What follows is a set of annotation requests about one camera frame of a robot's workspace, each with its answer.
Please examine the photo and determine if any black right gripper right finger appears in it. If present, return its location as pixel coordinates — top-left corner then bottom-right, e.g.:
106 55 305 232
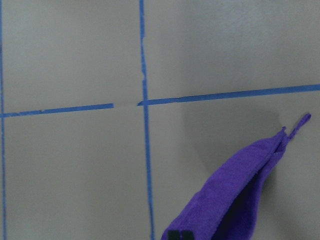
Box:
181 230 194 240

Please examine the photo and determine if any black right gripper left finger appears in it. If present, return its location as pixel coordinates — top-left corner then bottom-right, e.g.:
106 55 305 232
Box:
167 230 181 240

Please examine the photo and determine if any purple towel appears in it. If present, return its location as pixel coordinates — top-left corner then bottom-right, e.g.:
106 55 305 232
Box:
161 113 312 240

